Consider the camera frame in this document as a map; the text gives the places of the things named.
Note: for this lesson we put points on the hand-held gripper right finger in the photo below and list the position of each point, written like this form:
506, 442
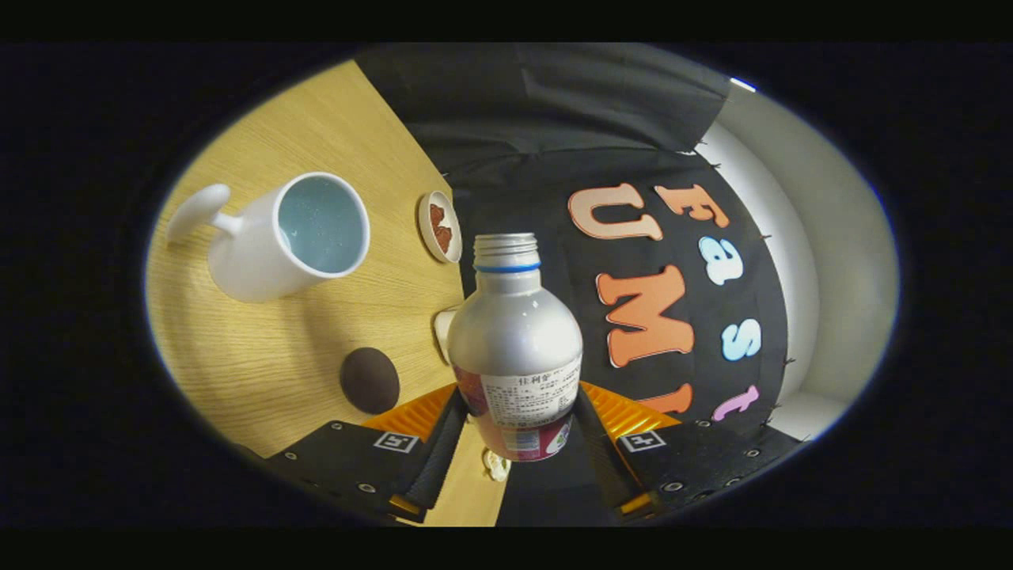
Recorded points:
605, 467

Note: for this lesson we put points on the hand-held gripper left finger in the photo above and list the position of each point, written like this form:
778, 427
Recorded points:
439, 467

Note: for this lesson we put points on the white plate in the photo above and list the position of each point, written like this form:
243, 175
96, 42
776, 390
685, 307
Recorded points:
426, 229

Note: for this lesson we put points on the wooden table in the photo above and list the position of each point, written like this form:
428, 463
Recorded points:
269, 356

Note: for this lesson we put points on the dark round coaster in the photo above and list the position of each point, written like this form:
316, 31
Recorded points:
369, 380

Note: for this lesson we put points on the white toaster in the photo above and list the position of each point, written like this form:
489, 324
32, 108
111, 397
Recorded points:
443, 332

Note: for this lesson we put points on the brown cake piece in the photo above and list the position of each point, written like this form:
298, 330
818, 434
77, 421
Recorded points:
436, 215
443, 239

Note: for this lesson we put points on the white cup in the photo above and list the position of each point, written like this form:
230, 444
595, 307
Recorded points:
253, 261

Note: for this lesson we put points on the silver juice bottle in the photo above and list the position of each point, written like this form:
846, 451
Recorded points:
514, 340

